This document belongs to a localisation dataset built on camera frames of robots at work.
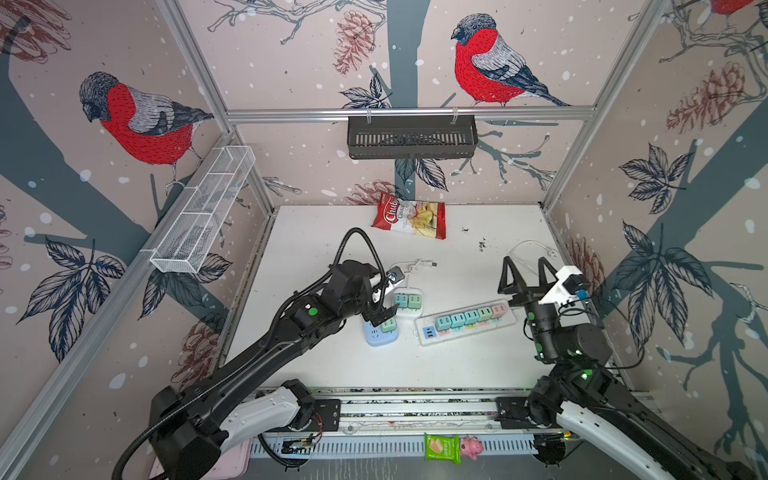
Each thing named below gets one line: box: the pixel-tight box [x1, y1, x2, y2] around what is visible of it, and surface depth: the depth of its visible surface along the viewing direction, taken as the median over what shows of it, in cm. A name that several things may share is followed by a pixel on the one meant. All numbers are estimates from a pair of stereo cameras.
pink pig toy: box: [460, 437, 484, 461], surface depth 68 cm
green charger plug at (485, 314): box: [477, 307, 493, 322], surface depth 86 cm
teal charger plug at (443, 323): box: [435, 315, 452, 332], surface depth 85 cm
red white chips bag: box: [371, 193, 447, 240], surface depth 116 cm
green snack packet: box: [424, 432, 462, 465], surface depth 70 cm
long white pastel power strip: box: [414, 299, 517, 346], surface depth 87 cm
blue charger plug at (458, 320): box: [450, 313, 466, 329], surface depth 85 cm
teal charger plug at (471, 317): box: [464, 310, 479, 325], surface depth 85 cm
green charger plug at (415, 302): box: [408, 295, 422, 311], surface depth 89 cm
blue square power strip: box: [362, 320, 399, 347], surface depth 87 cm
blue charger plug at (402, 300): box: [395, 294, 408, 308], surface depth 89 cm
